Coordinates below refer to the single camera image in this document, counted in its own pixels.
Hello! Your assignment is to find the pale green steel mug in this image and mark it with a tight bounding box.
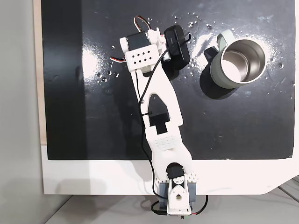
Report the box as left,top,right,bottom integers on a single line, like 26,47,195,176
209,30,267,91

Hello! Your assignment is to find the black table mat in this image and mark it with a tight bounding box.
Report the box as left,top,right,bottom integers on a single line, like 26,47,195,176
41,0,295,161

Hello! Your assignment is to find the grey table clamp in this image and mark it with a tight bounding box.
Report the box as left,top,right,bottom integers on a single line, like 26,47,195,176
158,182,169,204
187,182,197,204

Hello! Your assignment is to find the red white servo wire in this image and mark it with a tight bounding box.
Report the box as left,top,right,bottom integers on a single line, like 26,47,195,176
133,14,153,33
109,55,128,64

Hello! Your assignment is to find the black oval camera box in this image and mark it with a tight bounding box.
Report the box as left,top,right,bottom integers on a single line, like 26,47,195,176
163,24,192,70

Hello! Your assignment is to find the black camera cable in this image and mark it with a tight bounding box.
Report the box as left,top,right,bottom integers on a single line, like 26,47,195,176
138,32,192,217

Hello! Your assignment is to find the red black power cable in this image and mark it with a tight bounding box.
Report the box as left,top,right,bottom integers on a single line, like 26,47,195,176
191,194,209,216

